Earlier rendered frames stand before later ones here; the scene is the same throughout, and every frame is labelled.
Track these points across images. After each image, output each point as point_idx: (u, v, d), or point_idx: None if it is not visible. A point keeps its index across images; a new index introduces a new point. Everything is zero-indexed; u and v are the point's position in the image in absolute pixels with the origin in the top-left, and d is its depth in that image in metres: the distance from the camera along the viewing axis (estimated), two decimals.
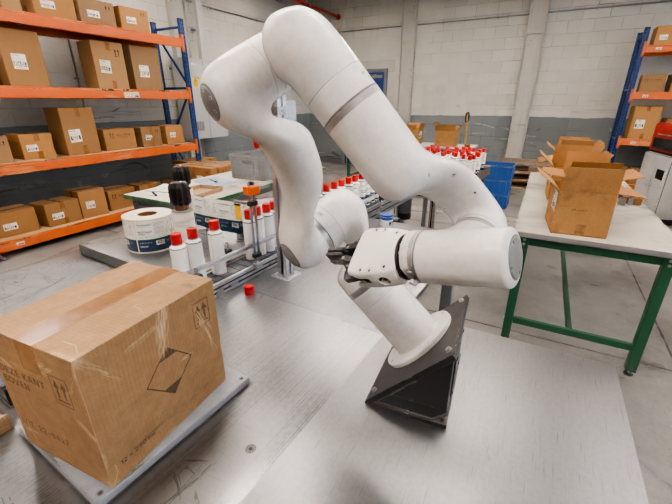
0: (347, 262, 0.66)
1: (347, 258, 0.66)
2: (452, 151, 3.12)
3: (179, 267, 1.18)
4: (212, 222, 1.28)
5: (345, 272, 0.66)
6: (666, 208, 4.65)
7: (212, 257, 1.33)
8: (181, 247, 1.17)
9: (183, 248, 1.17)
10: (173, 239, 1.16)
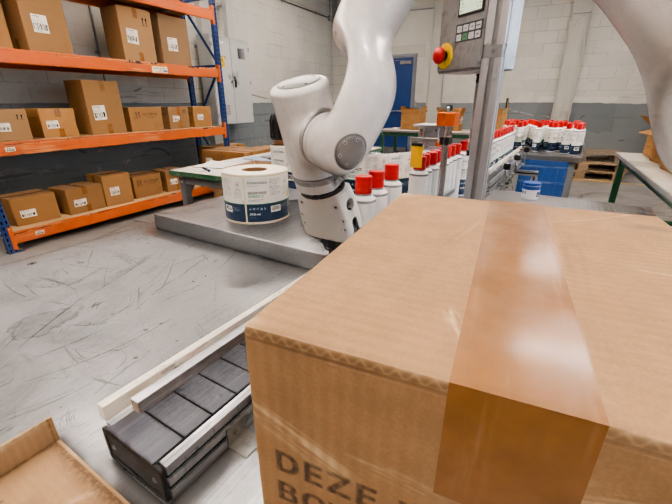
0: (341, 245, 0.66)
1: (337, 245, 0.66)
2: (549, 122, 2.66)
3: None
4: (393, 167, 0.83)
5: None
6: None
7: None
8: (373, 198, 0.72)
9: (375, 200, 0.72)
10: (363, 185, 0.70)
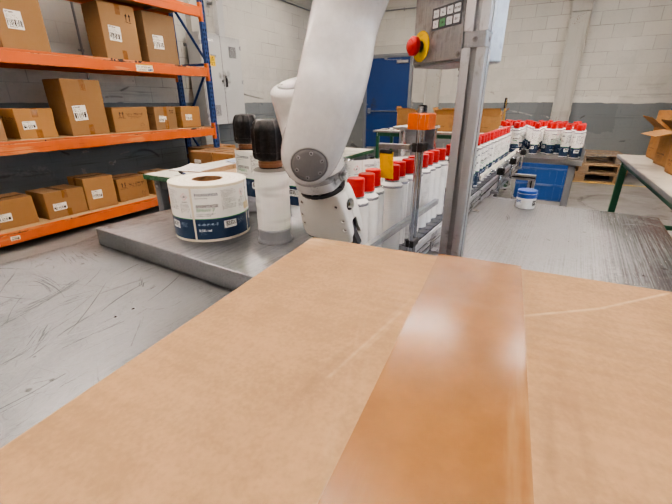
0: None
1: None
2: (547, 123, 2.52)
3: None
4: (375, 172, 0.76)
5: None
6: None
7: None
8: (364, 202, 0.68)
9: (367, 204, 0.69)
10: (354, 188, 0.67)
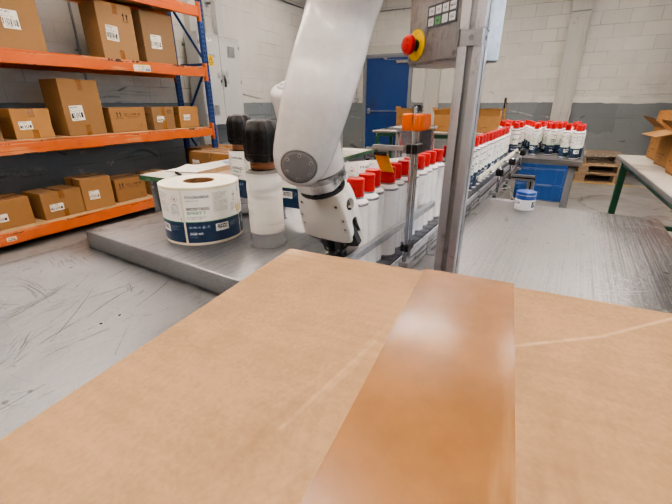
0: (341, 245, 0.66)
1: (337, 245, 0.66)
2: (547, 123, 2.50)
3: None
4: (375, 172, 0.76)
5: (351, 245, 0.66)
6: None
7: None
8: (364, 202, 0.69)
9: (367, 204, 0.69)
10: (354, 188, 0.67)
